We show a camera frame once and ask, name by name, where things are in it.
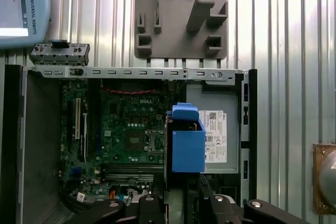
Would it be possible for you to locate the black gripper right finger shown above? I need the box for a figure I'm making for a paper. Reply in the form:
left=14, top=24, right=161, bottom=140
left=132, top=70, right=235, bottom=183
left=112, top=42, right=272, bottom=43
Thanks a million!
left=199, top=174, right=313, bottom=224

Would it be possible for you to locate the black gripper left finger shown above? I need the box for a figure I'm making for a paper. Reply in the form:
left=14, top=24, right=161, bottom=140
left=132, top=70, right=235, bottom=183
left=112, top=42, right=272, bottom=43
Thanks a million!
left=86, top=175, right=169, bottom=224

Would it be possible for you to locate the hard disk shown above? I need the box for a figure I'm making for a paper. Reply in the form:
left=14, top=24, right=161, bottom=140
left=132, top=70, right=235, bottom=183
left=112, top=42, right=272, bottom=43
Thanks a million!
left=163, top=102, right=211, bottom=198

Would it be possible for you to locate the black RAM slot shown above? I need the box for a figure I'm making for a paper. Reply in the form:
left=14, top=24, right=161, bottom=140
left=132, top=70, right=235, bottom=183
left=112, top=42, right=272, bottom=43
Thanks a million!
left=103, top=173, right=155, bottom=183
left=101, top=163, right=165, bottom=174

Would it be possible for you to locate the metal socket cover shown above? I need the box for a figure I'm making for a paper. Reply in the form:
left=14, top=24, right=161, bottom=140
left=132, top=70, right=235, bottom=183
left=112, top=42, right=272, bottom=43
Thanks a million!
left=144, top=129, right=165, bottom=157

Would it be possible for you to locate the CPU socket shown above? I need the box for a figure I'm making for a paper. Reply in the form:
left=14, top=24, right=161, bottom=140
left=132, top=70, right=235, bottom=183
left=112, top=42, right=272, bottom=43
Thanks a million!
left=124, top=129, right=148, bottom=154

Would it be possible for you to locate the green motherboard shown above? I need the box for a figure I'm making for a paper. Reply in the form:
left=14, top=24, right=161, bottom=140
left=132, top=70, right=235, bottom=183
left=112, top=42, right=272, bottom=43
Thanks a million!
left=60, top=78, right=179, bottom=204

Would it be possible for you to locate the grey power supply unit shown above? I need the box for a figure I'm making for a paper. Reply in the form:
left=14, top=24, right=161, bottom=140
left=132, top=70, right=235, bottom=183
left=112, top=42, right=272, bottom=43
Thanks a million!
left=185, top=82, right=240, bottom=175

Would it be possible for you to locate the white expansion slot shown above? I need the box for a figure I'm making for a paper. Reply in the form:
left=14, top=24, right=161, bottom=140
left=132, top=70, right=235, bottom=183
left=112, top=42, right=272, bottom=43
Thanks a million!
left=75, top=98, right=80, bottom=140

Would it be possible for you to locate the black open PC case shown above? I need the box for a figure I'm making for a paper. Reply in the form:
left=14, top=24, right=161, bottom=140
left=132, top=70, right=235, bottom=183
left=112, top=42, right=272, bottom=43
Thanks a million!
left=0, top=63, right=258, bottom=224

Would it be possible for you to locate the grey parts rack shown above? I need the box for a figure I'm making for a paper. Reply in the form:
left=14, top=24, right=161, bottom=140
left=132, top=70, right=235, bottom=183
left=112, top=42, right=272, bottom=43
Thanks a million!
left=133, top=0, right=229, bottom=59

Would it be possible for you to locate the pale blue teach pendant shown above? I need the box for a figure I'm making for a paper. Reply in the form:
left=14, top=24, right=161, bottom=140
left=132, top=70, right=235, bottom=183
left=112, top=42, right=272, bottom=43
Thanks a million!
left=0, top=0, right=52, bottom=49

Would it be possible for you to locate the black cable bundle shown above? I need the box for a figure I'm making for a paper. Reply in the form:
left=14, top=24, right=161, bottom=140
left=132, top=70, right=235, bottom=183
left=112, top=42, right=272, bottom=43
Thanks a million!
left=59, top=191, right=111, bottom=216

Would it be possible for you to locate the brown base plate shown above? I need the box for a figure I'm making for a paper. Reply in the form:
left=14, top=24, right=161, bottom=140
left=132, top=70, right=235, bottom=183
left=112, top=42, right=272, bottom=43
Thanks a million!
left=312, top=142, right=336, bottom=216

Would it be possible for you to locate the thin red wire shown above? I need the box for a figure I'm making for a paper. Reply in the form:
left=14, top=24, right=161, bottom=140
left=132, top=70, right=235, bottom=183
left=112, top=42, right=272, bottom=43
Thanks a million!
left=100, top=87, right=161, bottom=97

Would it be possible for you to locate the grey expansion slot bracket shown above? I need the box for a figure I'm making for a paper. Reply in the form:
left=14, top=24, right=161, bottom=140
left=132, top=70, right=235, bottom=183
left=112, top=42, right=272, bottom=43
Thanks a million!
left=29, top=39, right=92, bottom=67

